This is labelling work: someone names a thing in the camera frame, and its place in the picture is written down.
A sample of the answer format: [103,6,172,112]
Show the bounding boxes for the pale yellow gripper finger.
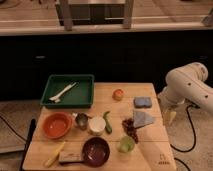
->
[164,111,176,126]

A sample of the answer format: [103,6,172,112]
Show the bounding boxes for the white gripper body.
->
[157,92,177,113]

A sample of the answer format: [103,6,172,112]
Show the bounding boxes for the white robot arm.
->
[157,62,213,126]

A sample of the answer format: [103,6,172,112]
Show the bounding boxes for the dark purple bowl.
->
[82,137,110,167]

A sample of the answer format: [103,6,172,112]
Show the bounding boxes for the red orange bowl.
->
[42,112,72,139]

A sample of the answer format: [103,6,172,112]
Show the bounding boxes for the blue sponge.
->
[134,97,152,108]

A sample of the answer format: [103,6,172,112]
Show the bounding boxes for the grey blue folded cloth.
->
[133,111,155,129]

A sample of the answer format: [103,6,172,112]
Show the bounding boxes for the bunch of dark grapes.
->
[122,118,139,143]

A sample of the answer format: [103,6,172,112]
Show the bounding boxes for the green translucent cup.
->
[118,136,135,153]

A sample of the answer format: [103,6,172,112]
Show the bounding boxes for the white round container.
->
[88,116,106,136]

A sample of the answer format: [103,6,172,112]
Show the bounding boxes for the green plastic tray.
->
[40,74,94,109]

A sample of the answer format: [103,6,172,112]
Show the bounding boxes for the small metal measuring cup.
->
[72,113,90,130]

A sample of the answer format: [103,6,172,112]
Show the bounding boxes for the wooden block brush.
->
[59,151,83,164]

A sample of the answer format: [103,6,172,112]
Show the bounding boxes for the white brush in tray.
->
[49,82,77,103]

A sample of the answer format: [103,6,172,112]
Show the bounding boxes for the yellow banana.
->
[44,142,66,168]

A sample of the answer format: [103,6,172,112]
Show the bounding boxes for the wooden chair legs background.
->
[55,0,134,31]

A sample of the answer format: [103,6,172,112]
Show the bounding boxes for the black cable on floor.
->
[169,104,198,154]

